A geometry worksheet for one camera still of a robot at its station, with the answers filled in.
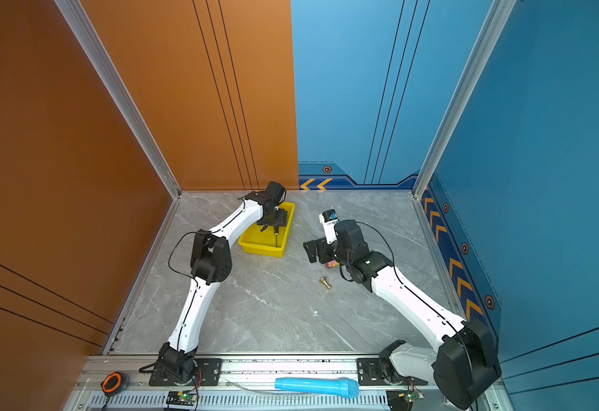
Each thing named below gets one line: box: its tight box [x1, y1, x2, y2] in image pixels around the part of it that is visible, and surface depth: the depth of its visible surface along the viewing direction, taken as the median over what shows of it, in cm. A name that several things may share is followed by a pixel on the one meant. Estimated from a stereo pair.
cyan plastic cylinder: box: [274, 377, 359, 400], surface depth 70 cm
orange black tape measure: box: [100, 371, 129, 396], surface depth 71 cm
